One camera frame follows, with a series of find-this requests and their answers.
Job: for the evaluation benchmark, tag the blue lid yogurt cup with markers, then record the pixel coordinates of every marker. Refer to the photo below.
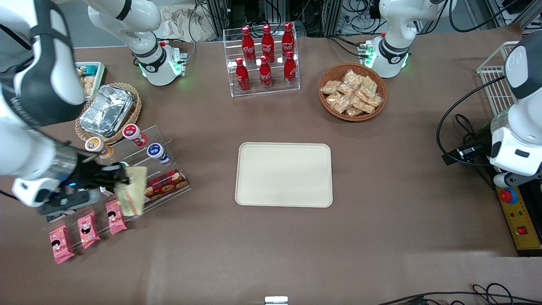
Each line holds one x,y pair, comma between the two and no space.
156,151

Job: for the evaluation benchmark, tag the oval light wicker basket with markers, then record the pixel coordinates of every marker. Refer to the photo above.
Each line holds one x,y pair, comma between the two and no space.
138,106

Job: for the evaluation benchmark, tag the clear acrylic stepped shelf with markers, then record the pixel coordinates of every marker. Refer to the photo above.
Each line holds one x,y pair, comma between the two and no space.
135,154

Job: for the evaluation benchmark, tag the beige plastic tray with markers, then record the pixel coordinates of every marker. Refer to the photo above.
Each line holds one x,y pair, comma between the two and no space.
283,176

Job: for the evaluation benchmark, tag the orange lid yogurt cup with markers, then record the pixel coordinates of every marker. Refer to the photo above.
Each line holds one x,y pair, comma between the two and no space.
96,146

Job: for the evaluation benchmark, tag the teal snack pack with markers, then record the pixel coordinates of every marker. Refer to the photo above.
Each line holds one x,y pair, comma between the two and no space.
90,69

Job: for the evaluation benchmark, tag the clear acrylic bottle rack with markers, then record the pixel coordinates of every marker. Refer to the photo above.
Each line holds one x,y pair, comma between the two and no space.
277,91

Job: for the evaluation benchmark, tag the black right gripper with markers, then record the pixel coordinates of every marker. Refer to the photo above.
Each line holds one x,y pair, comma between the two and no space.
89,175

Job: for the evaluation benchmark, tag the crumpled beige cloth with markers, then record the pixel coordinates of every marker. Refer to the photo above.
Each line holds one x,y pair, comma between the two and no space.
182,25

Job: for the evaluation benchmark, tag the beige rice cracker pack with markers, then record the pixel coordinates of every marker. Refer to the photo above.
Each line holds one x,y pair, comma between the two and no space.
363,106
374,101
333,99
330,87
345,89
89,85
341,106
369,86
354,112
352,77

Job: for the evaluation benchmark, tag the triangle sandwich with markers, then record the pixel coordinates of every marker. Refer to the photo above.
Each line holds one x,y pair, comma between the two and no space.
134,192

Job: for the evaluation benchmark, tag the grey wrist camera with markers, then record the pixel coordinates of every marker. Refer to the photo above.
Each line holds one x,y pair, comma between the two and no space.
507,180
63,202

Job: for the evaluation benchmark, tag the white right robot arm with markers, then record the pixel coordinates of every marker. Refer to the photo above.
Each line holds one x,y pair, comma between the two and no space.
25,152

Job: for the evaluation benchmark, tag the aluminium frame rack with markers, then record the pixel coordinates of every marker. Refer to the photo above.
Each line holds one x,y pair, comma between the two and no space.
529,12
326,12

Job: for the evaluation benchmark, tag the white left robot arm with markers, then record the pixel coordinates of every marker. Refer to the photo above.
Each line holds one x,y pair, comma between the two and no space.
525,118

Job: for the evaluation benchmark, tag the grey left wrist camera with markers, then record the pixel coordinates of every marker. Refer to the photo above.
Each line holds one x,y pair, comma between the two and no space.
507,180

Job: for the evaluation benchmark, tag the red cola bottle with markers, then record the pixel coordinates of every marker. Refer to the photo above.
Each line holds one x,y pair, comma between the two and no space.
242,78
267,42
288,40
290,71
248,46
265,75

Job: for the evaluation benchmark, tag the red lid yogurt cup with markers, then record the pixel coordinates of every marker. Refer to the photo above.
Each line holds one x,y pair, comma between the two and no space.
134,133

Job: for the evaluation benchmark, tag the round brown wicker basket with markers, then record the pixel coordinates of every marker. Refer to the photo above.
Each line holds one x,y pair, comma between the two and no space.
324,103

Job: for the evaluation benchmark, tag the yellow emergency stop box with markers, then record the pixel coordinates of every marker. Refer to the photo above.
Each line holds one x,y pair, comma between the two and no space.
518,220

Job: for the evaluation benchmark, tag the small black drink carton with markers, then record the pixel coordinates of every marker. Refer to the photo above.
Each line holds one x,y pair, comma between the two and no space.
54,218

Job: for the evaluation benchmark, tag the pink snack pack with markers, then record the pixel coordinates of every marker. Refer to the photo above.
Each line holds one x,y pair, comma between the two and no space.
111,224
61,244
88,230

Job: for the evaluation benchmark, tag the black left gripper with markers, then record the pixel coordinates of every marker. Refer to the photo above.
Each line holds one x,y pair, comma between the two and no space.
482,143

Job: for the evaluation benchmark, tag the silver foil container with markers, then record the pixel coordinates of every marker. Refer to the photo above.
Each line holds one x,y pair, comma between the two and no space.
106,110

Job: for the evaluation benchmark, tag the white rectangular plastic container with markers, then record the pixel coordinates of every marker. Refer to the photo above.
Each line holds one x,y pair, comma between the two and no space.
101,74

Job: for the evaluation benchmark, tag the red plaid cookie box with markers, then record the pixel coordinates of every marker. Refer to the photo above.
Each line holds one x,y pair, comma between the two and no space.
167,182

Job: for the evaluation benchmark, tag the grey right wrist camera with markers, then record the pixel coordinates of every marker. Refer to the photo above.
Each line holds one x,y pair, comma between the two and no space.
63,202

